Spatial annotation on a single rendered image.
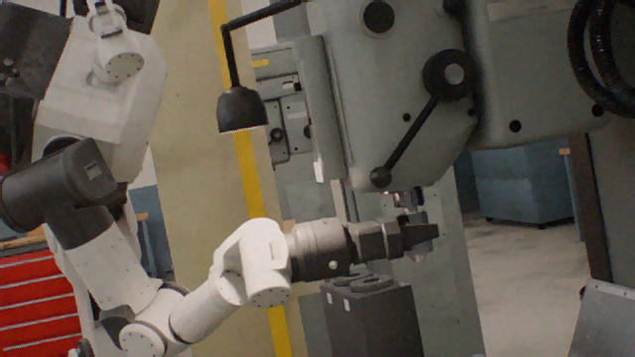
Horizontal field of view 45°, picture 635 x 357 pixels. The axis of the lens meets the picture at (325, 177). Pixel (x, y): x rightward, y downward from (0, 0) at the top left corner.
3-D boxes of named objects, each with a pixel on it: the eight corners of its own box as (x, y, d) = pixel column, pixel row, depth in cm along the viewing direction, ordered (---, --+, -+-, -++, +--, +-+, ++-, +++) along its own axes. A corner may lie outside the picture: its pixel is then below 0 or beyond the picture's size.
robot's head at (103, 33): (104, 67, 126) (91, 39, 120) (89, 29, 130) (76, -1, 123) (141, 55, 128) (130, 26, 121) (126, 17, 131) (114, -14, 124)
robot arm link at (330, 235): (398, 208, 110) (316, 224, 109) (409, 275, 110) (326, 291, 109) (381, 202, 122) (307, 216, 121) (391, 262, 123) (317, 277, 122)
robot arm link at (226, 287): (252, 212, 114) (202, 257, 121) (262, 265, 109) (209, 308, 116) (287, 221, 118) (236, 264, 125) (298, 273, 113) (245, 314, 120)
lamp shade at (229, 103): (208, 136, 110) (200, 92, 109) (248, 129, 115) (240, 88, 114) (239, 129, 104) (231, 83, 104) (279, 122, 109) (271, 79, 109)
